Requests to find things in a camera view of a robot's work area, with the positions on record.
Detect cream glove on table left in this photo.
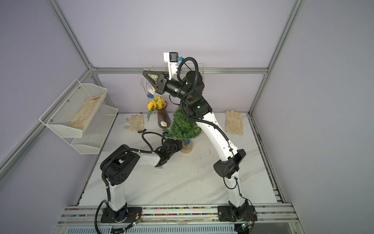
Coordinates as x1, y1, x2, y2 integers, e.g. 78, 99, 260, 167
124, 114, 146, 133

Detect small green christmas tree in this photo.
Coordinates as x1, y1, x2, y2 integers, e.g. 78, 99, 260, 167
165, 107, 202, 154

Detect yellow sunflower bouquet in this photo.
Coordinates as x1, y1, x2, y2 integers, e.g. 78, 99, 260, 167
147, 96, 165, 121

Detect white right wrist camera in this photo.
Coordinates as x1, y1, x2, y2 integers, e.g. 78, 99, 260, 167
163, 52, 183, 80

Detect cream glove on table right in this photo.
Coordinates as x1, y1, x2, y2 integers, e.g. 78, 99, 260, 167
225, 110, 243, 135

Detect dark glass vase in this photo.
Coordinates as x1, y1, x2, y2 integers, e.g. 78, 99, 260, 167
157, 102, 171, 129

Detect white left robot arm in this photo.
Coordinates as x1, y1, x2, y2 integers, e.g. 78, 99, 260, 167
94, 131, 183, 225

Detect cream glove in shelf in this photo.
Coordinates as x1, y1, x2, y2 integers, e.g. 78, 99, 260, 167
68, 94, 103, 130

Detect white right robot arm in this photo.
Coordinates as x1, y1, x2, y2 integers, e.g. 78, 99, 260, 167
143, 52, 257, 224

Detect cream glove on table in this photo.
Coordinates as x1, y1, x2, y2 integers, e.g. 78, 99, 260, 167
225, 110, 243, 135
124, 114, 146, 133

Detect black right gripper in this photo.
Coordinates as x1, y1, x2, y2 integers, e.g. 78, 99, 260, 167
146, 72, 194, 105

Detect rattan ball string lights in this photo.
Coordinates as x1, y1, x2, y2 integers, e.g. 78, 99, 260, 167
140, 75, 172, 130

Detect white two-tier mesh shelf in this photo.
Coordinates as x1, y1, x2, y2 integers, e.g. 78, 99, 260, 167
40, 80, 118, 155

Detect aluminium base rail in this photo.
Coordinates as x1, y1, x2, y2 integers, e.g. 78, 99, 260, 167
53, 203, 305, 234

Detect white wire wall basket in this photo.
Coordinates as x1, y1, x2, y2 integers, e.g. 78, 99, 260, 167
166, 62, 205, 96

